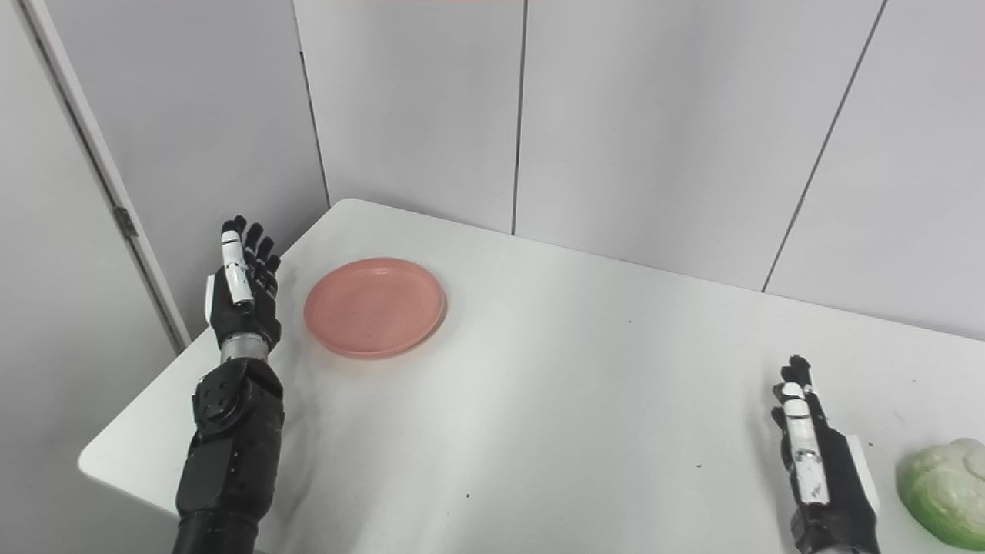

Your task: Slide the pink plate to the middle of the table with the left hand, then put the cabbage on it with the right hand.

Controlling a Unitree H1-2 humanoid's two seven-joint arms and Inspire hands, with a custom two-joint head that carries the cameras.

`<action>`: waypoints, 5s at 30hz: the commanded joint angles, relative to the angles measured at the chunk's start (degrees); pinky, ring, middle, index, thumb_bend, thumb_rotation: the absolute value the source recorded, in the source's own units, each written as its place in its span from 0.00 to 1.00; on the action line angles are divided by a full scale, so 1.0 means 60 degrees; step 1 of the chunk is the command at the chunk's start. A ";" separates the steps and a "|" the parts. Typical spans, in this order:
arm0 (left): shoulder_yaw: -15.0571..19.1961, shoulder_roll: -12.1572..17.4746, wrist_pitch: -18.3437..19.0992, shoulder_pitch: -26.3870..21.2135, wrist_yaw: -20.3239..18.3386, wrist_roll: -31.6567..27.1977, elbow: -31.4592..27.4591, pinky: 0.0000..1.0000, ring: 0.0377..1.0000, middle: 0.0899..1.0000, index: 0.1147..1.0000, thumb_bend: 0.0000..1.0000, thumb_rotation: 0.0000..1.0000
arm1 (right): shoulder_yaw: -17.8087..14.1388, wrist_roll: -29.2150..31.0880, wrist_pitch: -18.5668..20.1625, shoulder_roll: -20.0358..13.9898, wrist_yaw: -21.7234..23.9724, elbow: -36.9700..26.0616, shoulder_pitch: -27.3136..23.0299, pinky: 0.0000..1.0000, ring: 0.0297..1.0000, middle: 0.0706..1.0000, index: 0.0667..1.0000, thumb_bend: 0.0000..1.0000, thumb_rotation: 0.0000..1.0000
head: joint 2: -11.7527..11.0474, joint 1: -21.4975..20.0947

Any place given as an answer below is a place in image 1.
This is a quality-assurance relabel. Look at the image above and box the green white cabbage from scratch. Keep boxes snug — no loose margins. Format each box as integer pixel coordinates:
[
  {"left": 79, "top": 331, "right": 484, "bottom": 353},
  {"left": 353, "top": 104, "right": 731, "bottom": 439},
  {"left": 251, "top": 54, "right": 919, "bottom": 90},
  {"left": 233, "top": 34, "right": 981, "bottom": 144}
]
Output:
[{"left": 897, "top": 438, "right": 985, "bottom": 552}]

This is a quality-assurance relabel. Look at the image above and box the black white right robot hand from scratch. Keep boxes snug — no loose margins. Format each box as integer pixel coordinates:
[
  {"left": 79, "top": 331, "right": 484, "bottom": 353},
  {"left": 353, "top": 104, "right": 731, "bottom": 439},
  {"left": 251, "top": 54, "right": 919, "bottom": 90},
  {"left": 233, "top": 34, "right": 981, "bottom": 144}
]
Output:
[{"left": 771, "top": 355, "right": 881, "bottom": 554}]

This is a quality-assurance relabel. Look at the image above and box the pink round plate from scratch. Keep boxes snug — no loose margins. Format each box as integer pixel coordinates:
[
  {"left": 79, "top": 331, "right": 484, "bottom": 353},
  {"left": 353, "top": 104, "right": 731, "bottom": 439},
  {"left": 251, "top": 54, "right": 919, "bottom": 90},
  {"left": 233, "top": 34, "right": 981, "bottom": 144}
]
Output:
[{"left": 303, "top": 257, "right": 448, "bottom": 360}]

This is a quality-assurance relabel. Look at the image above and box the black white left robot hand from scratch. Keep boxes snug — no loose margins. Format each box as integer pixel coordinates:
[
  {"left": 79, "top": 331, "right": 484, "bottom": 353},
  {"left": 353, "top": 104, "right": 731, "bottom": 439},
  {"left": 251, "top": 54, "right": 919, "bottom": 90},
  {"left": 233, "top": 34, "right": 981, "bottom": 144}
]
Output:
[{"left": 204, "top": 215, "right": 282, "bottom": 355}]

